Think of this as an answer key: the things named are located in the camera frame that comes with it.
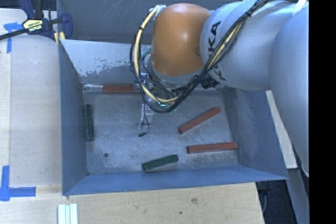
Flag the grey metal bin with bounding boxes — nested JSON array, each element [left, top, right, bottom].
[[55, 0, 290, 196]]

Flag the black cylinder on white bracket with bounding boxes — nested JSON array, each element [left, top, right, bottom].
[[201, 77, 220, 90]]

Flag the dark green flat block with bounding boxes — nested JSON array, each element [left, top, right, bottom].
[[84, 103, 96, 141], [142, 154, 180, 172]]

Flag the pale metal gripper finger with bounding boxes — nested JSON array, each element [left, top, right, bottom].
[[145, 105, 155, 125], [138, 103, 148, 132]]

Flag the red-brown flat block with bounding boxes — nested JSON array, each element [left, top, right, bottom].
[[186, 142, 238, 154], [177, 106, 222, 135], [102, 84, 138, 94]]

